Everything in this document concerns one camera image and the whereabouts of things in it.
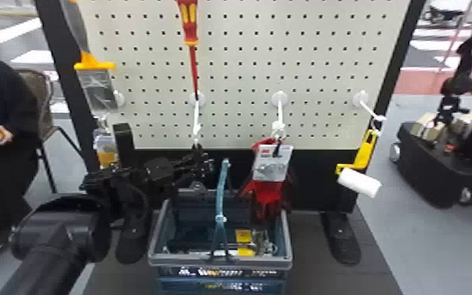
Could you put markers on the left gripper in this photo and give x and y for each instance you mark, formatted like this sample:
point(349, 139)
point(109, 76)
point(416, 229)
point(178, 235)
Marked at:
point(160, 171)

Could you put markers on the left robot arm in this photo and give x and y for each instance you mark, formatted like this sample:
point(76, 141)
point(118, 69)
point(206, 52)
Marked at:
point(55, 241)

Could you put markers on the red gloves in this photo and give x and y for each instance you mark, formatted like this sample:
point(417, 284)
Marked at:
point(267, 193)

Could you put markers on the blue basket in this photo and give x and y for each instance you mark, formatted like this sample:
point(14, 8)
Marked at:
point(219, 260)

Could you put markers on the metal tool on yellow card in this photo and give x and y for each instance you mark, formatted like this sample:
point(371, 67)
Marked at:
point(256, 243)

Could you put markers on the red screwdriver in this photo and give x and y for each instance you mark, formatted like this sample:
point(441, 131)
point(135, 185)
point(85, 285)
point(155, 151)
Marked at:
point(189, 24)

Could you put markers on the yellow scraper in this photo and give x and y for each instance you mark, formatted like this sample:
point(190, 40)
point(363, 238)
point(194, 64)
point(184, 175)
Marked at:
point(94, 64)

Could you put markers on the white pegboard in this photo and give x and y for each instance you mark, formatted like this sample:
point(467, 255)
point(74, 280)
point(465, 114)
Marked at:
point(302, 61)

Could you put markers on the yellow paint roller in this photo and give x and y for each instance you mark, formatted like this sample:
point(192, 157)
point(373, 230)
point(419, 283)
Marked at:
point(359, 182)

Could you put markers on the black chair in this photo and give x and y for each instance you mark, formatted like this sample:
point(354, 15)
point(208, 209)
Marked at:
point(40, 94)

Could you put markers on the person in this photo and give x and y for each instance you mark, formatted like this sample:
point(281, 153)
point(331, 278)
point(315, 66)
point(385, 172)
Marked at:
point(1, 181)

